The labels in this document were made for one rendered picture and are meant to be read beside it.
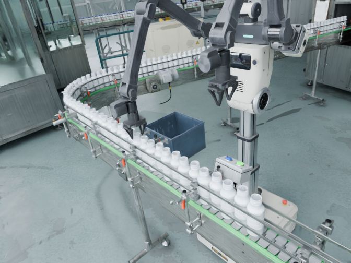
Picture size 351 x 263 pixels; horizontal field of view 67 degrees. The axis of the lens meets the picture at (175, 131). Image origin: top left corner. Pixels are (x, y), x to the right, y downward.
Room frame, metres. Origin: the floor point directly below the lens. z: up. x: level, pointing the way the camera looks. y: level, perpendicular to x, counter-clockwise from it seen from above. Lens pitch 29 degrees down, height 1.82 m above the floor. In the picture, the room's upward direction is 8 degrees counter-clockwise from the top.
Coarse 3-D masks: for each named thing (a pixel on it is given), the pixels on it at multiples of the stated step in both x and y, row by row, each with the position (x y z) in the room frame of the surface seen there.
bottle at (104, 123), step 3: (102, 117) 1.51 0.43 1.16; (105, 117) 1.48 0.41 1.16; (102, 120) 1.49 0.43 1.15; (105, 120) 1.48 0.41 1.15; (102, 123) 1.48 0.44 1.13; (105, 123) 1.48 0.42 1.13; (105, 126) 1.47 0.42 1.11; (105, 132) 1.47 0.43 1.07; (108, 132) 1.47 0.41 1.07; (105, 135) 1.48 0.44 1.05; (108, 135) 1.47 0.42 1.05; (105, 138) 1.49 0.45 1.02; (108, 141) 1.48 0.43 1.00
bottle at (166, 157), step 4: (164, 148) 1.05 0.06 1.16; (168, 148) 1.05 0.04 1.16; (164, 152) 1.02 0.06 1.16; (168, 152) 1.02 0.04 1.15; (164, 156) 1.02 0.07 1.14; (168, 156) 1.02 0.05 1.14; (164, 160) 1.01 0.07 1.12; (168, 160) 1.01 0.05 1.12; (168, 164) 1.01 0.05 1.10; (164, 168) 1.01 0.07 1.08; (168, 168) 1.01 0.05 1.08; (164, 172) 1.02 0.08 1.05; (168, 172) 1.01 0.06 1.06; (164, 176) 1.02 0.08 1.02; (168, 180) 1.01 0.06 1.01
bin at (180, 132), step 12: (156, 120) 1.80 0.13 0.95; (168, 120) 1.86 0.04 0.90; (180, 120) 1.87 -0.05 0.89; (192, 120) 1.76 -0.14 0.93; (144, 132) 1.67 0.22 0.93; (156, 132) 1.61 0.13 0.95; (168, 132) 1.85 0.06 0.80; (180, 132) 1.89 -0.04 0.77; (192, 132) 1.60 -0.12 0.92; (204, 132) 1.67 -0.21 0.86; (168, 144) 1.52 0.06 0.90; (180, 144) 1.53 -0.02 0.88; (192, 144) 1.59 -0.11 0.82; (204, 144) 1.67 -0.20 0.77
